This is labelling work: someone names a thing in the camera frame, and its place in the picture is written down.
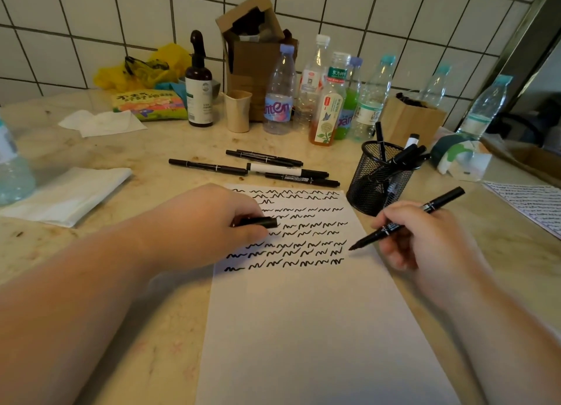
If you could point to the person's right hand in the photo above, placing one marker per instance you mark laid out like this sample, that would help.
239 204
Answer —
438 255

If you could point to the person's left hand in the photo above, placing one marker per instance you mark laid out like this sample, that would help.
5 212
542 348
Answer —
197 229

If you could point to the person's right thumb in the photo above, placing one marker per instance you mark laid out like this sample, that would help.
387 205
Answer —
382 225

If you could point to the person's left thumb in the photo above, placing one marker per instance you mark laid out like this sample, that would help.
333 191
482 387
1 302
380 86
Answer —
252 234

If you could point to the black pen cap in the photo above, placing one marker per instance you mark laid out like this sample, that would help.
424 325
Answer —
261 222

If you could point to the black marker pen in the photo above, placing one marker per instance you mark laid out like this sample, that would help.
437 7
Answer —
407 154
423 158
307 180
445 197
206 166
254 156
280 159

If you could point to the person's left forearm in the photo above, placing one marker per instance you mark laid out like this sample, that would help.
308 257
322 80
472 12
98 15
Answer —
65 312

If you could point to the person's right forearm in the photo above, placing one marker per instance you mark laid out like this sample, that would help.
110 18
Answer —
512 343

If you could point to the black mesh pen holder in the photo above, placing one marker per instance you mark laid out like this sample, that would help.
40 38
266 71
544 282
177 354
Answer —
377 185

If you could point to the white-bodied marker pen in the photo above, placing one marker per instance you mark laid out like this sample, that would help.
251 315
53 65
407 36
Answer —
276 169

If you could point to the white-tipped marker pen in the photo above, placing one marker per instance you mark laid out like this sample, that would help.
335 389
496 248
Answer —
412 139

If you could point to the green and white tissue pack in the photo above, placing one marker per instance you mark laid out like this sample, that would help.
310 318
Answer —
462 159

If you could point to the brown paper box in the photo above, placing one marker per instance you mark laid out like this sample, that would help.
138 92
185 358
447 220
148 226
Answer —
412 119

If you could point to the white paper sheet with scribbles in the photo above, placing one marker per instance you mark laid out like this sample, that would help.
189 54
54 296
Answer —
315 330

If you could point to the green drink bottle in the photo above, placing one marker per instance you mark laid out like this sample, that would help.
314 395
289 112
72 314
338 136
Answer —
348 111

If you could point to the beige cup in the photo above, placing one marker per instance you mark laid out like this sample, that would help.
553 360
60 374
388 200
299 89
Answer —
238 111

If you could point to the clear bottle with teal cap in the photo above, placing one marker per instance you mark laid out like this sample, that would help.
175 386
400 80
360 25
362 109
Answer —
372 97
434 86
484 111

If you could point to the clear bottle with blue label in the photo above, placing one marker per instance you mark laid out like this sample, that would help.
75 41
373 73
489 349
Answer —
279 93

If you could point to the paper sheet with handwriting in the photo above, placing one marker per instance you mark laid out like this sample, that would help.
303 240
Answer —
530 203

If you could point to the brown spray bottle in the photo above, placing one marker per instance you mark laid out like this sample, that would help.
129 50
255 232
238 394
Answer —
199 93

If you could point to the clear bottle with white cap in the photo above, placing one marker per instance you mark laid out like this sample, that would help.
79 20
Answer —
312 84

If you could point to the flat cardboard box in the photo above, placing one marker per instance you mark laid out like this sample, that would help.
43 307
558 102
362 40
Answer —
530 157

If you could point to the teal plastic bag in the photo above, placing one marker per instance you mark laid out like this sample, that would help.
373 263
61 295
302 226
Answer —
173 89

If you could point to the colourful snack packet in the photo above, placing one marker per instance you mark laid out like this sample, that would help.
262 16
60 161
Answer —
149 104

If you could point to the open cardboard box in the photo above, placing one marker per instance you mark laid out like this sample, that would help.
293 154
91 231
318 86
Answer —
250 62

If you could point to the black chair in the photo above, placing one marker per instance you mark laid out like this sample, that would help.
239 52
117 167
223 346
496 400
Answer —
532 122

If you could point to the crumpled white tissue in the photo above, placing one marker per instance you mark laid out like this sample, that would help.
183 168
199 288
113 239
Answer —
103 122

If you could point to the folded white tissue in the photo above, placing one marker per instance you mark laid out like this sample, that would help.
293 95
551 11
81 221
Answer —
65 196

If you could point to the yellow plastic bag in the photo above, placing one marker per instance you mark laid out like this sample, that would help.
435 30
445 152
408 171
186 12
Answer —
171 60

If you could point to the clear water bottle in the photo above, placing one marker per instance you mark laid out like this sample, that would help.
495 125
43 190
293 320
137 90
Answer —
13 172

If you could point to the metal door frame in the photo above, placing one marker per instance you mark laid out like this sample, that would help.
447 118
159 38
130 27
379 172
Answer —
526 40

